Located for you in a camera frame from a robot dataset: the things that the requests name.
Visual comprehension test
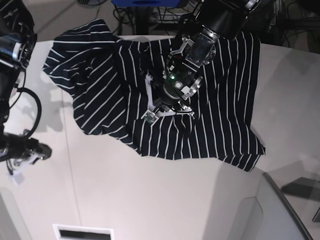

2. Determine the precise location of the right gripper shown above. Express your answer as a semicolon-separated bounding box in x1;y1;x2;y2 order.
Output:
14;143;52;165

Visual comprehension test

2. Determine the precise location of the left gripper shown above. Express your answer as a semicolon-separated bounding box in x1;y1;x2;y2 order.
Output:
152;98;195;119

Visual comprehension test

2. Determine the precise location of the navy white striped t-shirt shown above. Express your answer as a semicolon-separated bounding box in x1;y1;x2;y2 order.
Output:
42;19;266;172

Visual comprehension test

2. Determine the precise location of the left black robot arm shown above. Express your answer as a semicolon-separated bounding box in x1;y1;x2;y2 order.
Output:
143;0;260;122

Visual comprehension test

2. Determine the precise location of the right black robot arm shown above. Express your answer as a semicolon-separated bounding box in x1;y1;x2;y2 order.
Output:
0;0;52;162

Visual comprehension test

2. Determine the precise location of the white slotted panel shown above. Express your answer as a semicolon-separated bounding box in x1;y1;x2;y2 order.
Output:
52;224;115;240

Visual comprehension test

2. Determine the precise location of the blue bin under table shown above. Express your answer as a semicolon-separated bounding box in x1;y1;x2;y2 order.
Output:
111;0;180;8

